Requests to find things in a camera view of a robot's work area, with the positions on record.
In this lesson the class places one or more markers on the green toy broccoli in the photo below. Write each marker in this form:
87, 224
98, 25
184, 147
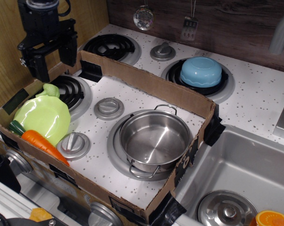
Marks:
49, 90

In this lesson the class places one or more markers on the steel pot lid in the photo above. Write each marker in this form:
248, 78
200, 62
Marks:
225, 208

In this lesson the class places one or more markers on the black coil burner front left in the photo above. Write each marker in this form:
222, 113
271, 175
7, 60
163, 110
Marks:
75, 92

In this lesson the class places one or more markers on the grey stove knob front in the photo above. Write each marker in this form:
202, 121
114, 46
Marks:
74, 146

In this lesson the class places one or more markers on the grey oven knob right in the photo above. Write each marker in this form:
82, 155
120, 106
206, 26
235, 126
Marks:
102, 216

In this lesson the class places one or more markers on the stainless steel pot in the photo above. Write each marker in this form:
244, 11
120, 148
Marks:
154, 140

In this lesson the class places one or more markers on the grey oven knob left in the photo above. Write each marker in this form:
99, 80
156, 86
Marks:
18, 163

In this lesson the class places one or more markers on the light green plastic plate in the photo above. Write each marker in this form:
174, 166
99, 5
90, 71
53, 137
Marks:
47, 115

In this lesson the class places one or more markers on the blue plastic bowl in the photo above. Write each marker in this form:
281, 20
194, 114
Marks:
201, 72

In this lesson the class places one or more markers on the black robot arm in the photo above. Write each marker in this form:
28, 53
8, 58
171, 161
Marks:
40, 3

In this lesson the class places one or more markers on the hanging metal skimmer spoon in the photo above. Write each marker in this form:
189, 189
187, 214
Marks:
144, 17

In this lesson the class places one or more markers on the grey oven knob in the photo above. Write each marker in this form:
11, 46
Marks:
102, 216
18, 163

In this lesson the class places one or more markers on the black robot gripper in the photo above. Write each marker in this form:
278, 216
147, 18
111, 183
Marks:
45, 33

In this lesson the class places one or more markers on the grey stove knob middle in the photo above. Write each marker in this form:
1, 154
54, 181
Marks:
109, 108

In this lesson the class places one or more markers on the brown cardboard fence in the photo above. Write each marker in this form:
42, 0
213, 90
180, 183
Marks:
93, 177

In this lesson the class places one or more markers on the grey toy faucet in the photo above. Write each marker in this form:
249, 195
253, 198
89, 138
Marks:
276, 46

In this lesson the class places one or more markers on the black coil burner back right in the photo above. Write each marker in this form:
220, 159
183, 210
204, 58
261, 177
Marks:
219, 93

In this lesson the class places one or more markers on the grey stove knob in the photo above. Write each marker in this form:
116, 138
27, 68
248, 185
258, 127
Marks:
74, 146
109, 108
163, 52

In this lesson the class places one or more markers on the orange slice toy can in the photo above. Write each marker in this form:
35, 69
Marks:
268, 218

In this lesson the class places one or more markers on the grey stove knob back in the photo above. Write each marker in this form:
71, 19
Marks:
163, 52

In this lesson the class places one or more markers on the grey sink basin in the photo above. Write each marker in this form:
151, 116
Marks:
240, 162

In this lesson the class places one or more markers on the orange toy carrot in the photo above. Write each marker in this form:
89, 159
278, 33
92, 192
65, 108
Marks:
37, 140

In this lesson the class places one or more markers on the hanging metal slotted spatula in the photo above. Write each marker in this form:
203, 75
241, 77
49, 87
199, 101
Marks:
189, 29

